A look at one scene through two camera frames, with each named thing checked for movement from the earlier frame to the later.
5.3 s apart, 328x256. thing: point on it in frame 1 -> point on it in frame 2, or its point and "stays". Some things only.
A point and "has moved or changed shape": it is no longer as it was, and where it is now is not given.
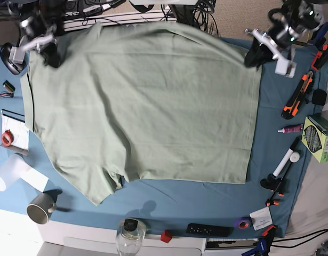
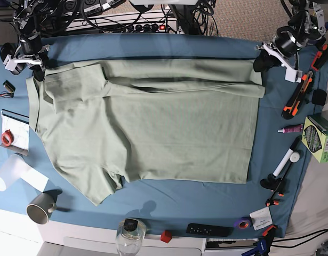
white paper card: x=261 y=218 stays
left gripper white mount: x=49 y=51 -> x=10 y=63
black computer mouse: x=16 y=68 stays
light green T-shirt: x=143 y=101 has moved or changed shape
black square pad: x=319 y=97 stays
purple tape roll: x=244 y=223 stays
